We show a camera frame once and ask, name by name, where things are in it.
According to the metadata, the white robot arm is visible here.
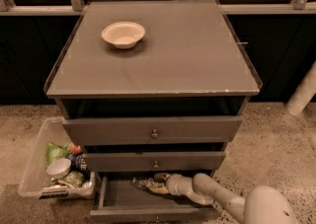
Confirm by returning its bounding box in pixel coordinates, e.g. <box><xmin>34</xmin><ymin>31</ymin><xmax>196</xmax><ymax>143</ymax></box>
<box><xmin>152</xmin><ymin>69</ymin><xmax>316</xmax><ymax>224</ymax></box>

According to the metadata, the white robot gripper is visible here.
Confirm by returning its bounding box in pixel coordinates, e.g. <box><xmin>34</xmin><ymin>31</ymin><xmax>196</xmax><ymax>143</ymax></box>
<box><xmin>149</xmin><ymin>173</ymin><xmax>194</xmax><ymax>196</ymax></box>

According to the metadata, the grey drawer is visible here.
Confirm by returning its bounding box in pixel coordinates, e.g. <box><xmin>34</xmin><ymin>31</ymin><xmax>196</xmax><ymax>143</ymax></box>
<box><xmin>90</xmin><ymin>173</ymin><xmax>219</xmax><ymax>223</ymax></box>
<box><xmin>84</xmin><ymin>151</ymin><xmax>225</xmax><ymax>172</ymax></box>
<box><xmin>62</xmin><ymin>116</ymin><xmax>242</xmax><ymax>146</ymax></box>

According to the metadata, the white bowl in bin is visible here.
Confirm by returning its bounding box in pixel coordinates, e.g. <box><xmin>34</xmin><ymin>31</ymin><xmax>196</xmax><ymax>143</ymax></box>
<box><xmin>46</xmin><ymin>159</ymin><xmax>71</xmax><ymax>179</ymax></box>

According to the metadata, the top grey drawer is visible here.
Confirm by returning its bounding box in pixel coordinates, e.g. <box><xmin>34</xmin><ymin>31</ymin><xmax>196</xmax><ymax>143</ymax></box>
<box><xmin>62</xmin><ymin>116</ymin><xmax>242</xmax><ymax>146</ymax></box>

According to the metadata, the orange item in bin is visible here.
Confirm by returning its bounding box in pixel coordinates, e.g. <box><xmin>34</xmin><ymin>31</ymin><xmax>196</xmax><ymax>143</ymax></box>
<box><xmin>70</xmin><ymin>142</ymin><xmax>82</xmax><ymax>154</ymax></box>

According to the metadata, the green packet in bin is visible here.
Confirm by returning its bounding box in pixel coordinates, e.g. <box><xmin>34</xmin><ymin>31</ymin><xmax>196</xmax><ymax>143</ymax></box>
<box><xmin>60</xmin><ymin>171</ymin><xmax>85</xmax><ymax>188</ymax></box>

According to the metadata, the clear plastic storage bin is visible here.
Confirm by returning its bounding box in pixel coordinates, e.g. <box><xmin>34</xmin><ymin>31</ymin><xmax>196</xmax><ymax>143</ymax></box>
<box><xmin>18</xmin><ymin>116</ymin><xmax>96</xmax><ymax>199</ymax></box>

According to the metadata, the bottom grey drawer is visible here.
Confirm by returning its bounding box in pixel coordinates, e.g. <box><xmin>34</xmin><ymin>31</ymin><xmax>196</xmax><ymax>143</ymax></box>
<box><xmin>90</xmin><ymin>173</ymin><xmax>219</xmax><ymax>223</ymax></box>

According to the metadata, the clear plastic water bottle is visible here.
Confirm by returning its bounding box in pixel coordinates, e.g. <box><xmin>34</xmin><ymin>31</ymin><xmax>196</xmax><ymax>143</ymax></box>
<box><xmin>131</xmin><ymin>177</ymin><xmax>165</xmax><ymax>189</ymax></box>

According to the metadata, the dark blue snack bag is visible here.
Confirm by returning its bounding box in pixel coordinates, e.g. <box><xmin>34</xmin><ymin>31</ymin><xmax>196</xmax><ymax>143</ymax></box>
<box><xmin>66</xmin><ymin>152</ymin><xmax>88</xmax><ymax>171</ymax></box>

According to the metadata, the middle grey drawer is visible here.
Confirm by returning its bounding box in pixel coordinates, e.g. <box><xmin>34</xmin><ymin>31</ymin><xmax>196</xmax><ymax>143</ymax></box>
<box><xmin>84</xmin><ymin>151</ymin><xmax>225</xmax><ymax>172</ymax></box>

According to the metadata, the white paper bowl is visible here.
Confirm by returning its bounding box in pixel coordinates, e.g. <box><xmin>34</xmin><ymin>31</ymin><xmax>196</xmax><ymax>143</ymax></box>
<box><xmin>101</xmin><ymin>22</ymin><xmax>145</xmax><ymax>49</ymax></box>

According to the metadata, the green snack bag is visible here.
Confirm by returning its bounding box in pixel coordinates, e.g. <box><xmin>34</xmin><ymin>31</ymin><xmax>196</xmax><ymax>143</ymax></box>
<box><xmin>45</xmin><ymin>141</ymin><xmax>70</xmax><ymax>167</ymax></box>

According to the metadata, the grey drawer cabinet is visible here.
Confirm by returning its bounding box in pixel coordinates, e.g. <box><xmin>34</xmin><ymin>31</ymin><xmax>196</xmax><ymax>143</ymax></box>
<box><xmin>43</xmin><ymin>0</ymin><xmax>264</xmax><ymax>224</ymax></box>

